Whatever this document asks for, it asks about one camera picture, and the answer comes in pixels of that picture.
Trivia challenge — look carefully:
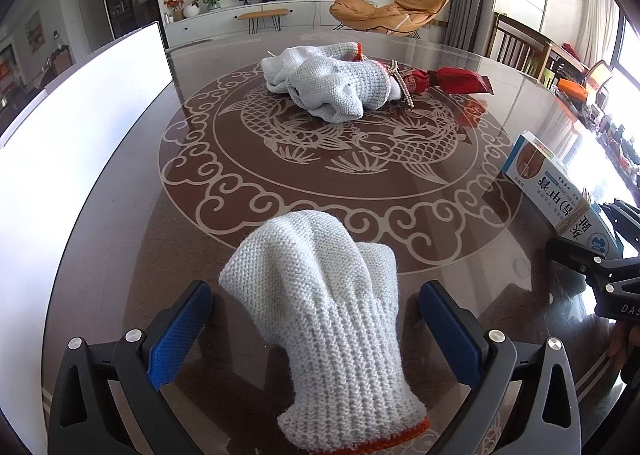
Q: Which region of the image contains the blue white medicine box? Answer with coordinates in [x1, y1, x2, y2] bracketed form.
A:
[502, 131, 624, 259]

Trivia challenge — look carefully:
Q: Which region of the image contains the white knit glove pile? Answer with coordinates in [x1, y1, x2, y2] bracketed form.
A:
[260, 41, 393, 124]

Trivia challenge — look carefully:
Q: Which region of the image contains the person right hand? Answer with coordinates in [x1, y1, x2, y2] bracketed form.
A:
[606, 321, 640, 371]

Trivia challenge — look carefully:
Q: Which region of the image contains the orange box on sideboard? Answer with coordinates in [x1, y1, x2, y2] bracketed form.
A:
[556, 78, 588, 103]

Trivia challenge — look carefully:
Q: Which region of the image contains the red snack packet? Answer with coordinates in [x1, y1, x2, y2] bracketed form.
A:
[401, 67, 494, 94]

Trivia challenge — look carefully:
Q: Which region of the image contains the wooden dining chair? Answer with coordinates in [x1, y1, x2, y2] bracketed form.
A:
[485, 12, 552, 82]

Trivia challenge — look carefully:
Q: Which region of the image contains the beaded hair claw clip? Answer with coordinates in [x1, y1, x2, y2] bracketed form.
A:
[386, 60, 414, 108]

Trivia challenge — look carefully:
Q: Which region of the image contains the orange lounge chair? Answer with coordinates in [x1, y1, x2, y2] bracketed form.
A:
[330, 0, 449, 36]

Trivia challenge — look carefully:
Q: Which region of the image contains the white tv cabinet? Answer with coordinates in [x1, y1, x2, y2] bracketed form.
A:
[165, 0, 338, 48]

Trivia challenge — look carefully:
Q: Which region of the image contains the red flower vase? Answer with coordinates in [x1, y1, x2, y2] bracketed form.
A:
[163, 0, 186, 21]

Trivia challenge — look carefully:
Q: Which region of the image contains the wooden bench stool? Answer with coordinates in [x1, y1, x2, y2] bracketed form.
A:
[236, 9, 290, 35]

